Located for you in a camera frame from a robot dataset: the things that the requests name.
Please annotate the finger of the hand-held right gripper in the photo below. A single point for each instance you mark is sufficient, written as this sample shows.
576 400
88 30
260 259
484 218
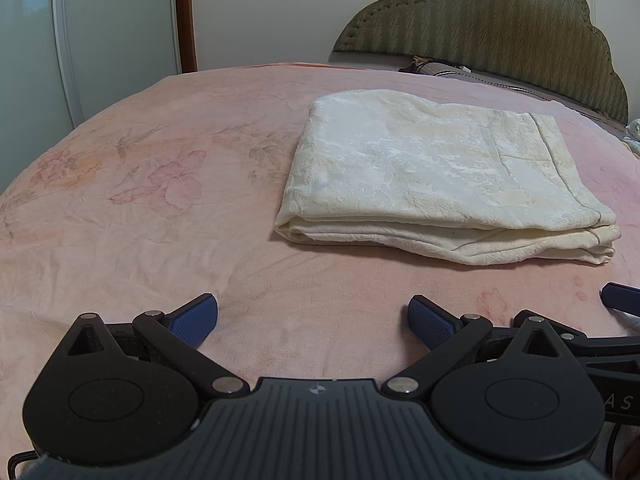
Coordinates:
622 297
605 347

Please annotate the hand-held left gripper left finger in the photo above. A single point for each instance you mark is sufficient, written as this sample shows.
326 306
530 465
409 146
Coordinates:
195 317

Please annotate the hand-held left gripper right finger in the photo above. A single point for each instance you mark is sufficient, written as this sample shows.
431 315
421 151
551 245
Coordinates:
430 322

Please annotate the cream white towel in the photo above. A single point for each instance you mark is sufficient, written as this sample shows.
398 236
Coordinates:
425 175

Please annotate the pink floral blanket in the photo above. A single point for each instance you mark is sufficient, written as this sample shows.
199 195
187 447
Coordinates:
150 220

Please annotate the white grey pillow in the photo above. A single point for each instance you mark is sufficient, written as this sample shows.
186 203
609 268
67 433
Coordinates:
633 135

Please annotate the patterned dark pillow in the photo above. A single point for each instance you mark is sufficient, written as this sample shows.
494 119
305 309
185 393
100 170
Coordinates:
430 66

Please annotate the pale glass door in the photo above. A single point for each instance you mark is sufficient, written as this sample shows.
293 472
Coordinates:
100 35

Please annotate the olive padded headboard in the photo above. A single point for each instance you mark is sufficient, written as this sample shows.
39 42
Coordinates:
500 20

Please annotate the brown wooden door frame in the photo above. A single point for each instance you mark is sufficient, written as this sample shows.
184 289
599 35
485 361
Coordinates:
186 15

